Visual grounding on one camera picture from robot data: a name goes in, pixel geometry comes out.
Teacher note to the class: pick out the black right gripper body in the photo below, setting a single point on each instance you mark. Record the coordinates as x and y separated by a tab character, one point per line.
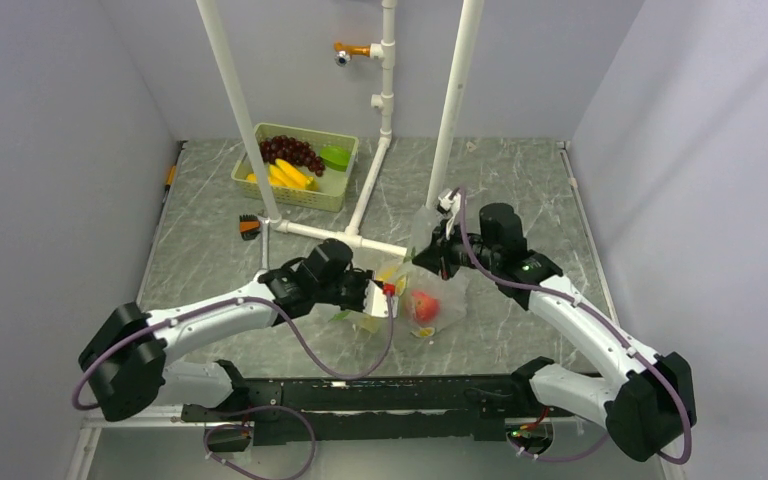
453	252

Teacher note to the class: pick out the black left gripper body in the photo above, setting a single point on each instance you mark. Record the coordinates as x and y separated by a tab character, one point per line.
348	293

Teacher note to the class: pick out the clear printed plastic bag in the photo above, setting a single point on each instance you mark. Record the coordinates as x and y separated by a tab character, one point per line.
406	277

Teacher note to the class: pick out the red fake apple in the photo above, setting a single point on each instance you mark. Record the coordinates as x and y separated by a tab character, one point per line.
424	308

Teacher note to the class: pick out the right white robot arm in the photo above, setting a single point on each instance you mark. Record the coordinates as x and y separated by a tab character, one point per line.
643	399

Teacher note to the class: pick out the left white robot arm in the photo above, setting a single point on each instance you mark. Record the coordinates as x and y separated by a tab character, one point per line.
135	359

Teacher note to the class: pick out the green fake starfruit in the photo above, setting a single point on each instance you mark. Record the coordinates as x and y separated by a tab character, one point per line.
335	157

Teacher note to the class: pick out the orange hex key set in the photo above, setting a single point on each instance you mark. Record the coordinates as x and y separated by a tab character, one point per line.
250	226

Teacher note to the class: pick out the pale green plastic basket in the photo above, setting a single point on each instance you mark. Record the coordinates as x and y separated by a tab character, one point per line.
332	184

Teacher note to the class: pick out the dark red grape bunch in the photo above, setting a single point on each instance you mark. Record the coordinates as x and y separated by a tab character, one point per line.
294	151

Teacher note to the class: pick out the orange brass faucet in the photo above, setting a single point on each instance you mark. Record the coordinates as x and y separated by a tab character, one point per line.
345	53

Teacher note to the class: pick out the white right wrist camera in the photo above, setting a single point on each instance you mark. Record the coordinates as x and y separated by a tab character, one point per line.
449	206

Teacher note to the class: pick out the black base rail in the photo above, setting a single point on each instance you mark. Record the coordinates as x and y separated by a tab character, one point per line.
477	407

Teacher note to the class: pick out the white PVC pipe frame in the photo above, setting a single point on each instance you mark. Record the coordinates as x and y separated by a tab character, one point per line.
385	52

